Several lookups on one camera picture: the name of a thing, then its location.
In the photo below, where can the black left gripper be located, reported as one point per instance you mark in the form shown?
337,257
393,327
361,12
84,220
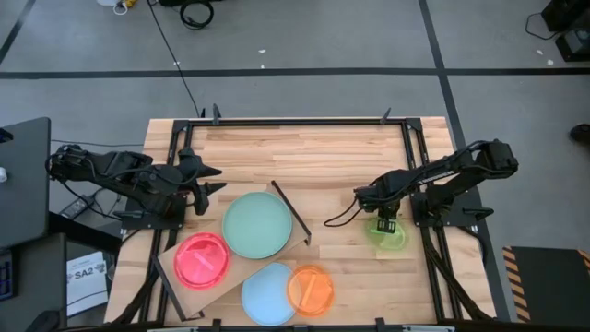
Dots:
191,166

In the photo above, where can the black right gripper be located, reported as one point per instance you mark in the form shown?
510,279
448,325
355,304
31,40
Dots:
382,196

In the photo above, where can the green translucent plate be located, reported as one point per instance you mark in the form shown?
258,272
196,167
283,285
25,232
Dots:
396,242

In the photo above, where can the sage green plate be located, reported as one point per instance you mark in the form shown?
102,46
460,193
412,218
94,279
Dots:
256,225

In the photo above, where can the red translucent plate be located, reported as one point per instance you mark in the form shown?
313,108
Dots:
202,261

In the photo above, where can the orange translucent plate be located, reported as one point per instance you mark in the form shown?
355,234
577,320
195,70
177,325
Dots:
313,290

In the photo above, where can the light blue plate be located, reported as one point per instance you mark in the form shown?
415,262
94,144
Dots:
265,295

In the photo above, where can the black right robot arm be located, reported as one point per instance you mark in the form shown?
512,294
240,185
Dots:
461,166

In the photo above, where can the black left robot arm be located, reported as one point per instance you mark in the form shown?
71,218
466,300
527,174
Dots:
115,166

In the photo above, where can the wooden shelf with black legs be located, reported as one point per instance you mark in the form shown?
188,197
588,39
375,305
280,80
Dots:
209,296

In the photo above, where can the black table clamp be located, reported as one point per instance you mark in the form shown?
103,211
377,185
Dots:
380,325
385,116
216,325
215,115

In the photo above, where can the black power adapter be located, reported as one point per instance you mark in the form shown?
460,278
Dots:
76,207

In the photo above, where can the white printed box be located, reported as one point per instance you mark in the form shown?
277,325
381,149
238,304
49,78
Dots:
87,286

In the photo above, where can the black mat with hazard stripes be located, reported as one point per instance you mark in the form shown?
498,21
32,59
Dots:
553,286

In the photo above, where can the person's foot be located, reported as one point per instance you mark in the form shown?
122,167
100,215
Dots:
581,133

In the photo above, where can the black equipment case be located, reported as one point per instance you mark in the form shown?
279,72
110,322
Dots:
576,46
567,14

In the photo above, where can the black table frame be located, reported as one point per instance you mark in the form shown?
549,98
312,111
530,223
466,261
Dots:
295,122

